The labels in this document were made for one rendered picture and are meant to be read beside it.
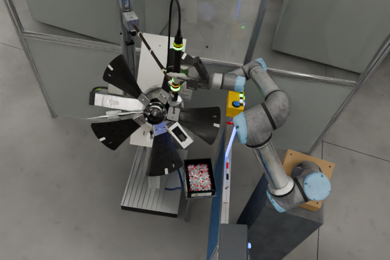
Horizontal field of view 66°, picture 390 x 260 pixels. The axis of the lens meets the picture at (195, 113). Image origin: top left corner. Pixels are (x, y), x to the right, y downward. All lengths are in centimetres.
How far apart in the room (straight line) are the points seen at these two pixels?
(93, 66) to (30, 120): 106
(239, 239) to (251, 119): 48
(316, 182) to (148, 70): 111
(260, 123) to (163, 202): 159
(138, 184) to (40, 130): 115
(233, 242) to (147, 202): 140
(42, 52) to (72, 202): 123
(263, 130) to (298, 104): 145
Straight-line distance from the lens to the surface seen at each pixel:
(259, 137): 117
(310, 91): 251
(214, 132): 163
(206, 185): 181
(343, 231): 299
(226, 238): 129
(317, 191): 142
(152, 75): 185
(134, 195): 261
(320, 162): 164
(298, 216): 170
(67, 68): 270
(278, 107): 116
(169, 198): 259
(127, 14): 193
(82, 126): 316
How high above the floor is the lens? 244
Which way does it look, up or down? 50 degrees down
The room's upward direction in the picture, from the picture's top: 9 degrees clockwise
